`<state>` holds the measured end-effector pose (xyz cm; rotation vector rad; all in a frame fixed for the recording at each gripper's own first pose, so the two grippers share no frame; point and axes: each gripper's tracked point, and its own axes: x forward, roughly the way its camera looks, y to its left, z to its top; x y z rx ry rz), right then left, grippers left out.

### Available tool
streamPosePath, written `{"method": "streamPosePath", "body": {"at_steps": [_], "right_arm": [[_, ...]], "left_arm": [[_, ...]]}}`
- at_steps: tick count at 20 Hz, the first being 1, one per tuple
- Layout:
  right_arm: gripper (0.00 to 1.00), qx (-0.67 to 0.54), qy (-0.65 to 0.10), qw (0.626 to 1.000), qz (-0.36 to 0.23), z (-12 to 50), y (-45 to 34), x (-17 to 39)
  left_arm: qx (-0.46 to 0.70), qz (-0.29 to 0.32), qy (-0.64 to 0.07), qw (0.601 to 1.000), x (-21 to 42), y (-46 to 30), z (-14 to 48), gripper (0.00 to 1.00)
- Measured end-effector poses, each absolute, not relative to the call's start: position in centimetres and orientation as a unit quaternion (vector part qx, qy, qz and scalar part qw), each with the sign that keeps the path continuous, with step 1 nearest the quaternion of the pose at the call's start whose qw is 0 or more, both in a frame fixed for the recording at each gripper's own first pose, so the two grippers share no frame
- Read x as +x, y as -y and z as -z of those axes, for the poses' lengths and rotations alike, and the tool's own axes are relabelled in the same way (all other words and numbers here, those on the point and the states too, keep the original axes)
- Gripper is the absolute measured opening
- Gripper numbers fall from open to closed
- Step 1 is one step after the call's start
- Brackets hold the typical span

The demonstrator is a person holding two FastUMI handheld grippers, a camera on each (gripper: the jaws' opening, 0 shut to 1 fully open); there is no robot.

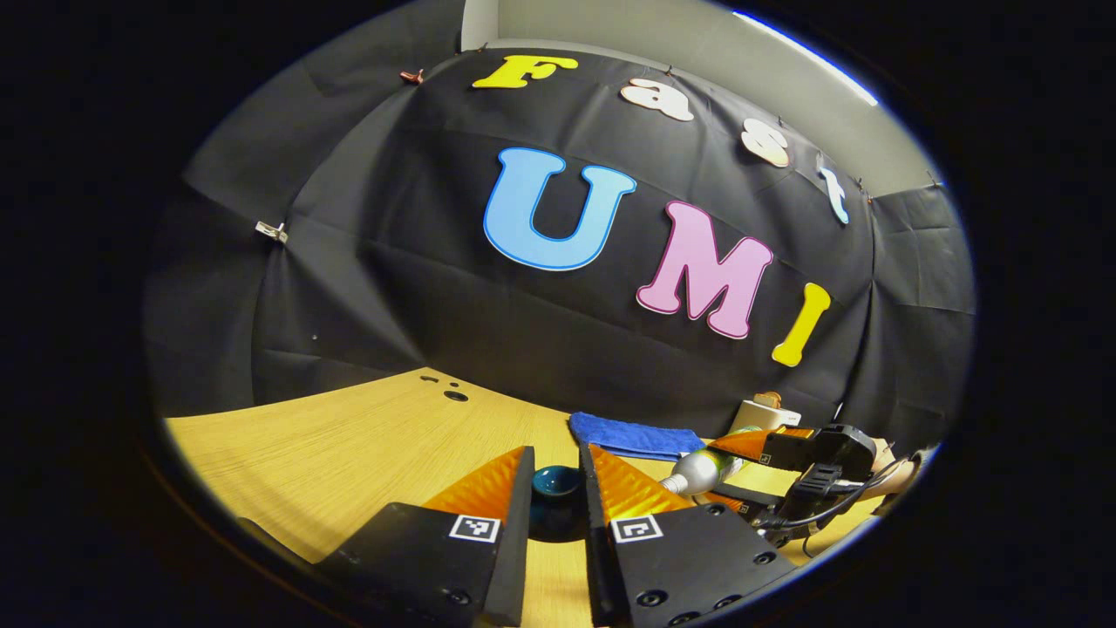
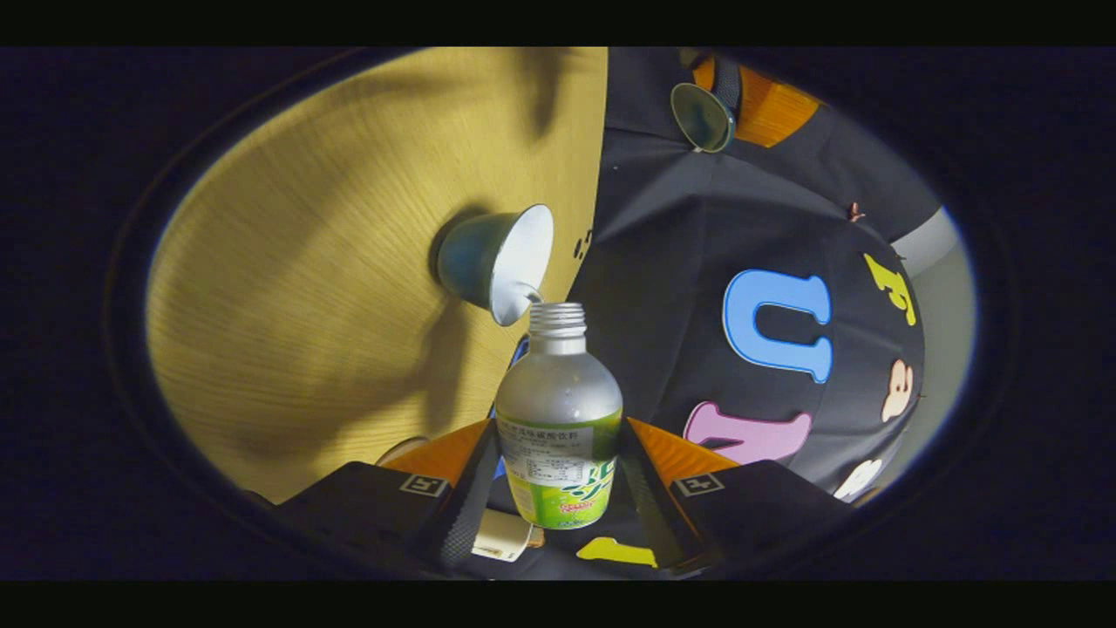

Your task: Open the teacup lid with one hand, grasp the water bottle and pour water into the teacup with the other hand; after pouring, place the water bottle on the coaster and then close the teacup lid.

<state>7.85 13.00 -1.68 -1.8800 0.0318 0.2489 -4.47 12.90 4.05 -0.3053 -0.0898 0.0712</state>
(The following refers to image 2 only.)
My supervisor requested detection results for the white and teal teacup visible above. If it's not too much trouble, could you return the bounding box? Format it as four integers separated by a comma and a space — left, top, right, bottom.
434, 204, 555, 328

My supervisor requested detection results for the white toaster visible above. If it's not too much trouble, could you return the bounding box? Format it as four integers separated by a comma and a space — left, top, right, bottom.
471, 509, 534, 562

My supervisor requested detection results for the silver water bottle green label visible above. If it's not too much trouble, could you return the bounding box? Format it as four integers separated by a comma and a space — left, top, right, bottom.
494, 301, 624, 530

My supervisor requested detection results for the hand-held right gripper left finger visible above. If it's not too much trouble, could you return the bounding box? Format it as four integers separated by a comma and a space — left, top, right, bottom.
262, 419, 502, 577

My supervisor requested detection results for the black backdrop cloth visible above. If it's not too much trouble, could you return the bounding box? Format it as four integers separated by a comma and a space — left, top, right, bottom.
488, 48, 942, 578

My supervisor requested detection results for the round brown coaster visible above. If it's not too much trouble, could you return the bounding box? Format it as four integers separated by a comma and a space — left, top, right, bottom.
375, 434, 430, 468

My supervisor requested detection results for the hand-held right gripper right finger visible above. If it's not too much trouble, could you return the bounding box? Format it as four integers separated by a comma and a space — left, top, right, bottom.
621, 417, 860, 577

